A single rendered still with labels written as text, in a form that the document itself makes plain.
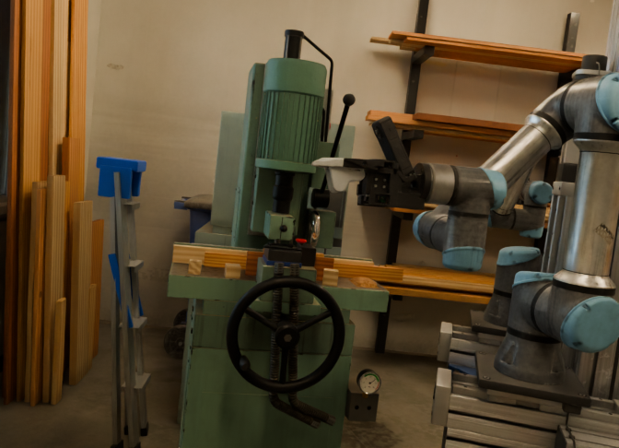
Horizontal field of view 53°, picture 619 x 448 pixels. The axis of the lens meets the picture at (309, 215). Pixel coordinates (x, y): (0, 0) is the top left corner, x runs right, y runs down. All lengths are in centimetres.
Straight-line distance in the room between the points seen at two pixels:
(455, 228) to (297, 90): 72
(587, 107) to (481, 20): 316
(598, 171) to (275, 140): 84
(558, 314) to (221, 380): 89
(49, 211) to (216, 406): 152
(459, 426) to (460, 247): 47
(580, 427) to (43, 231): 231
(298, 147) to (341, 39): 256
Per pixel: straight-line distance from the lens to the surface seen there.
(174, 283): 165
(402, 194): 112
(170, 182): 422
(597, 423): 149
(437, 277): 387
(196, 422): 177
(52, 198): 298
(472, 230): 117
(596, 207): 130
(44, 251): 303
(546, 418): 147
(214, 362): 171
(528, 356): 143
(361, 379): 172
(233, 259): 180
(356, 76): 420
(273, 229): 175
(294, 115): 172
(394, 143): 112
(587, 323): 129
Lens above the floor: 123
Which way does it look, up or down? 5 degrees down
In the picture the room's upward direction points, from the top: 7 degrees clockwise
